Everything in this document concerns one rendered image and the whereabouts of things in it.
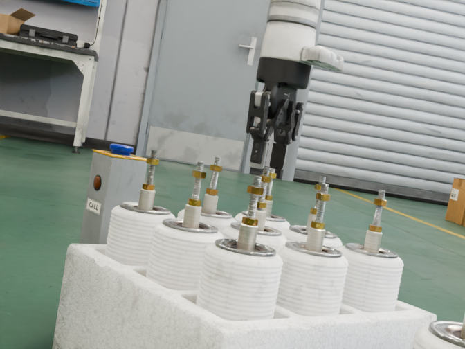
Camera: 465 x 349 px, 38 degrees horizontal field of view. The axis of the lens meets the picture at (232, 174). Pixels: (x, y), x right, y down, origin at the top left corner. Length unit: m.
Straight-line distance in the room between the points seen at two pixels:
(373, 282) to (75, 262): 0.43
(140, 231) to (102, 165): 0.22
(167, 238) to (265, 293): 0.16
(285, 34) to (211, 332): 0.42
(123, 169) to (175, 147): 4.72
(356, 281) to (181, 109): 4.97
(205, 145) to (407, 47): 1.99
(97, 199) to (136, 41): 4.74
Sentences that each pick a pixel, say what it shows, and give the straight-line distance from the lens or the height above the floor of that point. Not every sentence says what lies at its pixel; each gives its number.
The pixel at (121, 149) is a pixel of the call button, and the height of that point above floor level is 0.32.
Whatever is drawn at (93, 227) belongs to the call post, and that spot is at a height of 0.19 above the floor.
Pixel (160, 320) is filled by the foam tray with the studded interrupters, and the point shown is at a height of 0.15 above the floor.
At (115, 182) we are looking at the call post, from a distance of 1.14.
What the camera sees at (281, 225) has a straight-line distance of 1.12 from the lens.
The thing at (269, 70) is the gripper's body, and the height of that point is 0.48.
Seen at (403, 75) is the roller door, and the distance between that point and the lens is 6.29.
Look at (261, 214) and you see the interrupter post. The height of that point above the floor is 0.28.
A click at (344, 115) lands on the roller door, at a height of 0.64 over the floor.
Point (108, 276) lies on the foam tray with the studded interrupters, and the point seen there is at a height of 0.17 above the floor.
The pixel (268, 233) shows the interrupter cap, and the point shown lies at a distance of 0.96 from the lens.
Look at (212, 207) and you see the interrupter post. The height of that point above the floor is 0.26.
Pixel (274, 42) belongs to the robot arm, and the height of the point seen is 0.52.
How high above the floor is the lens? 0.40
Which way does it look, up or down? 4 degrees down
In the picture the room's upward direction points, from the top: 10 degrees clockwise
